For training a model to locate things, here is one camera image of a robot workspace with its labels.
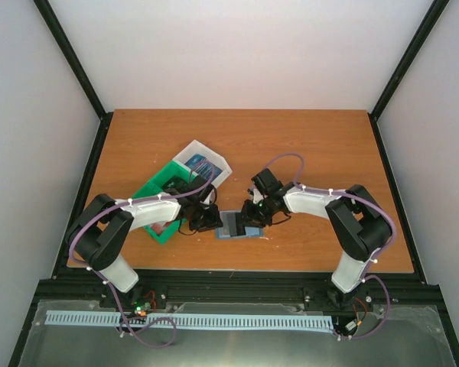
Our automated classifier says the teal card holder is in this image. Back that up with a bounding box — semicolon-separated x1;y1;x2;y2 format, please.
215;210;263;239

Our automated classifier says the green bin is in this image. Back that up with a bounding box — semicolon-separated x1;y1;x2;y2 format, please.
131;161;190;199
143;220;183;245

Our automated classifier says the white bin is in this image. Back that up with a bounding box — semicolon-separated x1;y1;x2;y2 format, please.
173;140;233;187

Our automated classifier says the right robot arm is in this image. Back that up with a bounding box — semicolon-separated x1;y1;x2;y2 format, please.
241;183;398;294

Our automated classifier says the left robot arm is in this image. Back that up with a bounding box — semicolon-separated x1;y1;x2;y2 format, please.
65;178;223;308

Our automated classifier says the black card stack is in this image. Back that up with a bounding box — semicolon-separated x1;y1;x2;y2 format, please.
161;176;188;193

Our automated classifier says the red white card stack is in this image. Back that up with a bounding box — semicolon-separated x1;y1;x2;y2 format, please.
150;222;171;235

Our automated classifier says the blue card stack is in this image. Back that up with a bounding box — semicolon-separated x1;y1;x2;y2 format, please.
185;154;222;180

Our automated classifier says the small electronics board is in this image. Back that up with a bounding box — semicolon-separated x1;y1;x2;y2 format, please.
133;299;157;317

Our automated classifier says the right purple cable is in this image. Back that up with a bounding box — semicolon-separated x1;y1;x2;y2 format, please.
260;152;399;341

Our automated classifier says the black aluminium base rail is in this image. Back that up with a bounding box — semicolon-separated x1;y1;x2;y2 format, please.
9;268;459;366

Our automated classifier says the light blue cable duct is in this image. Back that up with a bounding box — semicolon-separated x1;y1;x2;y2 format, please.
44;310;334;333

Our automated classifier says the metal base plate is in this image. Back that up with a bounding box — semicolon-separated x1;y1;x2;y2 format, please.
18;300;458;366

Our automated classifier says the black frame post right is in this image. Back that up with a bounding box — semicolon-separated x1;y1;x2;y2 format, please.
369;0;450;123

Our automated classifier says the black frame post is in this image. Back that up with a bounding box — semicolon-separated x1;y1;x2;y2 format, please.
369;0;450;123
33;0;112;121

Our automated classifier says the black frame post left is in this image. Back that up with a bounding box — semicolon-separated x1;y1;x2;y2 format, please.
33;0;112;121

